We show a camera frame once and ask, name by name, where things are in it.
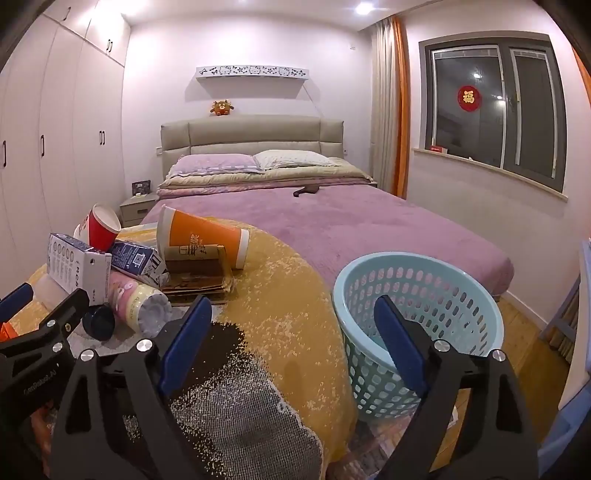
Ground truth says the white wardrobe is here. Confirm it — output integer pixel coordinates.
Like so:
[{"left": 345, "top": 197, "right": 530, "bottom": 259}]
[{"left": 0, "top": 0, "right": 132, "bottom": 296}]

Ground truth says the grey framed window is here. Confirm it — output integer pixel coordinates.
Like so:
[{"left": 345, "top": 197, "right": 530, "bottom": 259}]
[{"left": 418, "top": 32, "right": 568, "bottom": 193}]

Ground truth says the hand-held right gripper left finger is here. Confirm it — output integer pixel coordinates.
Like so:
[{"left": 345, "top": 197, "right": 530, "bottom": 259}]
[{"left": 50, "top": 294, "right": 220, "bottom": 480}]

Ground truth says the red round window decoration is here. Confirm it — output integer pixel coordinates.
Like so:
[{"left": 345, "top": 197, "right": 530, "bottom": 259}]
[{"left": 457, "top": 85, "right": 481, "bottom": 113}]

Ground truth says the purple pillow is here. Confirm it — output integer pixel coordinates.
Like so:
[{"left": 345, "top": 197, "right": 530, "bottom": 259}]
[{"left": 167, "top": 154, "right": 264, "bottom": 178}]

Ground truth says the orange curtain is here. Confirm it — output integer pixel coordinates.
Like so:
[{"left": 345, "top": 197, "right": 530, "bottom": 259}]
[
  {"left": 389, "top": 15, "right": 413, "bottom": 199},
  {"left": 573, "top": 46, "right": 591, "bottom": 93}
]

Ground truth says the light blue plastic basket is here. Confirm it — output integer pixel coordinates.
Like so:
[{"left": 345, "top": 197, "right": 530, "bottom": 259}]
[{"left": 332, "top": 252, "right": 506, "bottom": 423}]

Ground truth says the white curtain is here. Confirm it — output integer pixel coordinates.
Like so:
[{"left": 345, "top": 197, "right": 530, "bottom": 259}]
[{"left": 369, "top": 18, "right": 399, "bottom": 195}]

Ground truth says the grey nightstand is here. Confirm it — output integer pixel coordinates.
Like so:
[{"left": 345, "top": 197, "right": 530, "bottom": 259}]
[{"left": 119, "top": 191, "right": 160, "bottom": 228}]

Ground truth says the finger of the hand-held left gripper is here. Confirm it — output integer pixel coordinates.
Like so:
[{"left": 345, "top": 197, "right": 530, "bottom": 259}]
[
  {"left": 0, "top": 289, "right": 90, "bottom": 371},
  {"left": 0, "top": 282, "right": 35, "bottom": 317}
]

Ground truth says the pastel striped paper cup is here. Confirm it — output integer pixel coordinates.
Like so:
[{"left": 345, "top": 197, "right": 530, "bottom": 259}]
[{"left": 106, "top": 270, "right": 173, "bottom": 337}]

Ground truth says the white pillow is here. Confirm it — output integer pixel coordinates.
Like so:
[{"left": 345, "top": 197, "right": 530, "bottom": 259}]
[{"left": 253, "top": 149, "right": 335, "bottom": 169}]

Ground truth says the red paper cup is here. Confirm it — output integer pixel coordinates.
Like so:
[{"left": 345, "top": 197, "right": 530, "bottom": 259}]
[{"left": 74, "top": 203, "right": 122, "bottom": 254}]

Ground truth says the grey chair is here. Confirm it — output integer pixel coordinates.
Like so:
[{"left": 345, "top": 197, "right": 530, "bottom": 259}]
[{"left": 539, "top": 271, "right": 583, "bottom": 357}]

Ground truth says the black round lid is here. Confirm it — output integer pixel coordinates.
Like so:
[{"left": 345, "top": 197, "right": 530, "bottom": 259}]
[{"left": 83, "top": 305, "right": 116, "bottom": 341}]

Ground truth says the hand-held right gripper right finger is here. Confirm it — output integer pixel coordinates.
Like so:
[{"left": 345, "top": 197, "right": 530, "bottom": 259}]
[{"left": 373, "top": 295, "right": 541, "bottom": 480}]

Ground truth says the beige padded headboard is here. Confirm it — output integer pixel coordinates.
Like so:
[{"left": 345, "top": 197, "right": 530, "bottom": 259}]
[{"left": 160, "top": 115, "right": 345, "bottom": 180}]

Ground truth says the dark blue milk carton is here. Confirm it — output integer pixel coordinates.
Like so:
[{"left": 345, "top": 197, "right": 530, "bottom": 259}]
[{"left": 110, "top": 239, "right": 168, "bottom": 286}]

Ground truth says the purple bedspread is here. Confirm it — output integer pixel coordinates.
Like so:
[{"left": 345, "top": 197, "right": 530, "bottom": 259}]
[{"left": 141, "top": 182, "right": 515, "bottom": 301}]

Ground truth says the orange paper cup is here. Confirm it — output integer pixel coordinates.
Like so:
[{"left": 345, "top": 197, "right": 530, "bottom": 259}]
[{"left": 156, "top": 205, "right": 251, "bottom": 270}]

